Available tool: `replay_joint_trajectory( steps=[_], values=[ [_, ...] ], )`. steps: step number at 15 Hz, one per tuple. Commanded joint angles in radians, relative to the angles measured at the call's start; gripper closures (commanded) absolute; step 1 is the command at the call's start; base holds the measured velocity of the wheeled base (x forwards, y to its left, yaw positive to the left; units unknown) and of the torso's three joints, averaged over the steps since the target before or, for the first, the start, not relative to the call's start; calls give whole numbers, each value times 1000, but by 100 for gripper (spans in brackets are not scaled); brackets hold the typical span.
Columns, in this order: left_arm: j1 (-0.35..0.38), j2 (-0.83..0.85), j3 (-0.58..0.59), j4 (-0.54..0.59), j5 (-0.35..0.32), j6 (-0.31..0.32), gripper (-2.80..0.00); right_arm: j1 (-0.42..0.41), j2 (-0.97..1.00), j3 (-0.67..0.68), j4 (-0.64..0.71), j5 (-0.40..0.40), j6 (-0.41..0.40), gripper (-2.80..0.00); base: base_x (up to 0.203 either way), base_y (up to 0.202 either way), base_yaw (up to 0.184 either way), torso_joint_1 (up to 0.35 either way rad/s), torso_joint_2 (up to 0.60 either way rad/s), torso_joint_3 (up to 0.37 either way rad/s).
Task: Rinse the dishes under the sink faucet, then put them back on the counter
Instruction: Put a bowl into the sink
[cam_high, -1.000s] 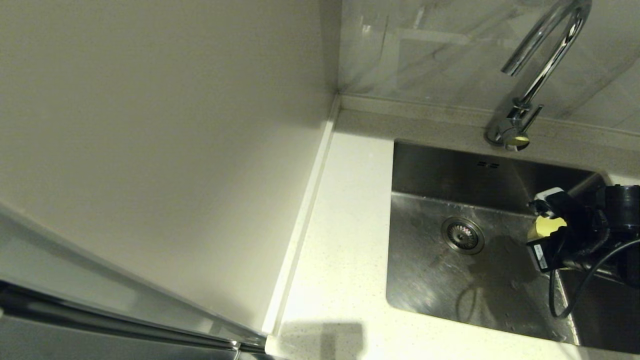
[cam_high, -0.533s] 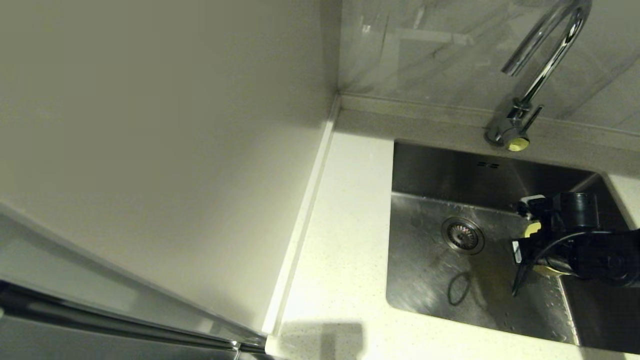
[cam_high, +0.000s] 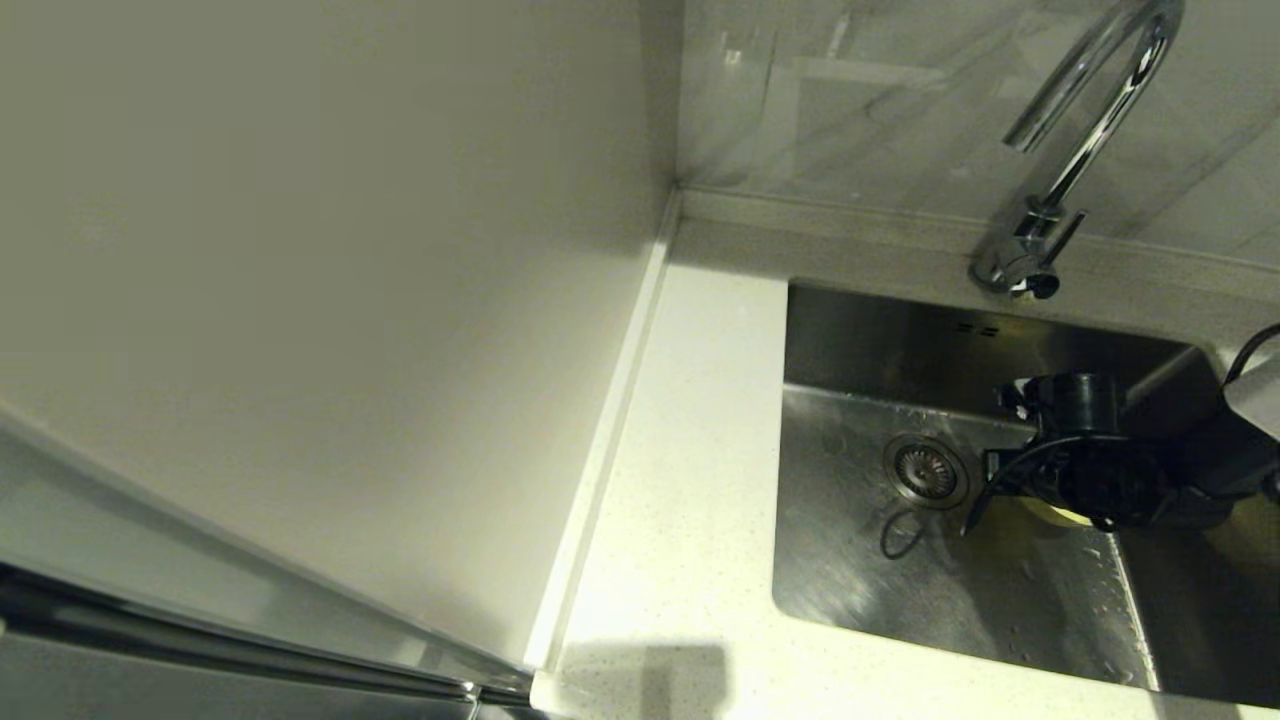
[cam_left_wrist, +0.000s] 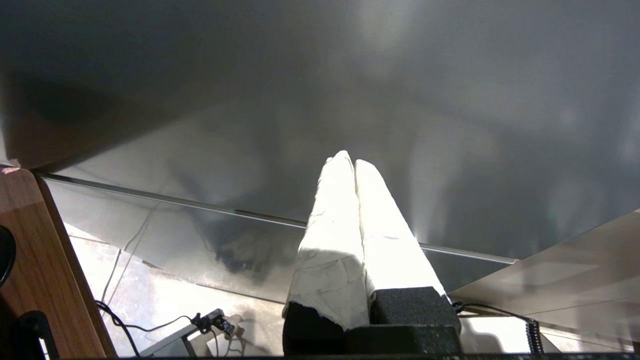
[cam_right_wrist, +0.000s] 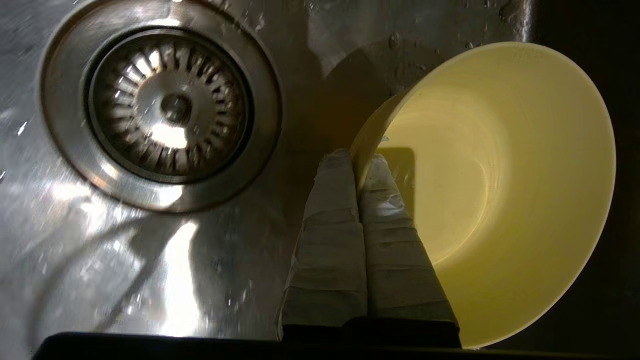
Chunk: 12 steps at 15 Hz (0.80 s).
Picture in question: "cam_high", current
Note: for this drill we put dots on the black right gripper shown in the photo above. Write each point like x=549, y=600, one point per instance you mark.
x=1100, y=480

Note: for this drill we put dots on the yellow bowl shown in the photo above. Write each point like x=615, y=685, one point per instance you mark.
x=1060, y=513

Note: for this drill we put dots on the stainless steel sink basin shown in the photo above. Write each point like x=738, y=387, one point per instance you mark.
x=880, y=600

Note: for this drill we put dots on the round metal drain strainer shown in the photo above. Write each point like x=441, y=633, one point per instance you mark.
x=926, y=470

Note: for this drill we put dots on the chrome gooseneck faucet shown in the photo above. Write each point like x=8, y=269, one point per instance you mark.
x=1100, y=120

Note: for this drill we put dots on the white edge trim strip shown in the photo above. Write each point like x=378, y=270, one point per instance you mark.
x=600, y=450

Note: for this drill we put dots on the white appliance side panel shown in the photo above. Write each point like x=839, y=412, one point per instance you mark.
x=300, y=250

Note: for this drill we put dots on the grey steel appliance door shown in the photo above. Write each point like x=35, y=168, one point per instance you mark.
x=100, y=680

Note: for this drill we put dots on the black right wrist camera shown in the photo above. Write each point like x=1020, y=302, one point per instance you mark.
x=1080, y=405

